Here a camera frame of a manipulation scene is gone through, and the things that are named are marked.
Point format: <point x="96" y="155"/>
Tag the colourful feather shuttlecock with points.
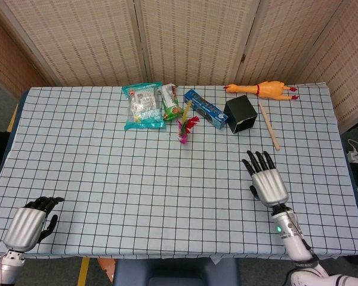
<point x="184" y="131"/>

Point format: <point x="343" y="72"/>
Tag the yellow rubber chicken toy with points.
<point x="268" y="88"/>

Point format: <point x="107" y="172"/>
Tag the orange scrap on floor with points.
<point x="107" y="266"/>

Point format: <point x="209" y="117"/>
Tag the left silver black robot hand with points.
<point x="24" y="228"/>

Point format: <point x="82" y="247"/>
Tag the long blue cardboard box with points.
<point x="207" y="108"/>

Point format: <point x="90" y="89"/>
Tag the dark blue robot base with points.
<point x="173" y="271"/>

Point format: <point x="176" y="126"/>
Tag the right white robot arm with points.
<point x="295" y="244"/>

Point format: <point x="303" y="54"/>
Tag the woven folding screen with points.
<point x="86" y="38"/>

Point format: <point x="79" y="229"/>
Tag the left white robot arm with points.
<point x="6" y="268"/>

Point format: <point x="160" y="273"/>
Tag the teal clear snack bag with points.
<point x="143" y="107"/>

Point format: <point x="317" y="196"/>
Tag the black open cube box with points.
<point x="241" y="111"/>

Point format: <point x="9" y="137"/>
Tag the white black-checked tablecloth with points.
<point x="155" y="190"/>

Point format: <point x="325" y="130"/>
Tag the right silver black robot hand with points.
<point x="270" y="186"/>

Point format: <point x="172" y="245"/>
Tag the wooden stick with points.
<point x="270" y="126"/>

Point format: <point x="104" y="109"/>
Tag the green snack bag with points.
<point x="171" y="108"/>

